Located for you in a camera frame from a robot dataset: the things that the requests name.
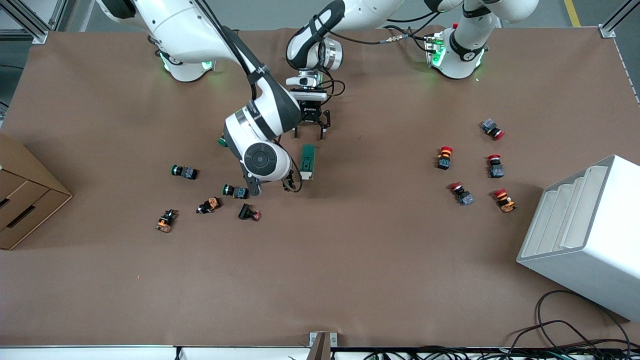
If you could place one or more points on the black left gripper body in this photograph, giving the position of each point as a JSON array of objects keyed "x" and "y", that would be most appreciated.
[{"x": 310, "y": 111}]

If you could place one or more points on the green load switch white lever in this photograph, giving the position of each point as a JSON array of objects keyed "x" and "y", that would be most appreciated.
[{"x": 308, "y": 157}]

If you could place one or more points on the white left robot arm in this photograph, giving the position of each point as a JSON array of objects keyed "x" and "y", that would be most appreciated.
[{"x": 465, "y": 45}]

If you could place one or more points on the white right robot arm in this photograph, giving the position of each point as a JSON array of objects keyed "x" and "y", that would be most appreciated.
[{"x": 185, "y": 25}]

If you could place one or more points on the orange block push button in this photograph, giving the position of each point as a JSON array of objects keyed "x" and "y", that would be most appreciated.
[
  {"x": 166, "y": 221},
  {"x": 210, "y": 204}
]

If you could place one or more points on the brown paper table cover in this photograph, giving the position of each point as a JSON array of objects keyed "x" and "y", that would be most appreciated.
[{"x": 350, "y": 275}]

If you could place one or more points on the red mushroom button grey block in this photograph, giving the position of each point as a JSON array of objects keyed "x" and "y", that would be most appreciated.
[
  {"x": 463, "y": 195},
  {"x": 495, "y": 169},
  {"x": 491, "y": 127}
]

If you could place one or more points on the red button orange block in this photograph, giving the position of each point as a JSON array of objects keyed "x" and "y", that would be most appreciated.
[{"x": 505, "y": 201}]

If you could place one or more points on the brown cardboard drawer box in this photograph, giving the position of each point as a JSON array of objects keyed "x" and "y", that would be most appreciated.
[{"x": 25, "y": 195}]

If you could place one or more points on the white stepped storage rack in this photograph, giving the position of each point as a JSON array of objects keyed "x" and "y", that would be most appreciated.
[{"x": 600, "y": 235}]

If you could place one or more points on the black switch with red lamp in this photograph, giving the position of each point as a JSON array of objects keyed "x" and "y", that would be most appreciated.
[{"x": 246, "y": 212}]

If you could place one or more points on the green push button switch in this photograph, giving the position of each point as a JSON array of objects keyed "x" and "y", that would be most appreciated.
[
  {"x": 237, "y": 191},
  {"x": 186, "y": 172},
  {"x": 221, "y": 142}
]

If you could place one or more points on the metal bracket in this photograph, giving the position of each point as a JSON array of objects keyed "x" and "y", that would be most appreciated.
[{"x": 322, "y": 345}]

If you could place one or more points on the white table edge rail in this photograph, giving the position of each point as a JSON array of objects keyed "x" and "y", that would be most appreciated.
[{"x": 100, "y": 354}]

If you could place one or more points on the aluminium frame profile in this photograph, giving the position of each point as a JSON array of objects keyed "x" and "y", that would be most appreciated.
[
  {"x": 607, "y": 31},
  {"x": 40, "y": 36}
]

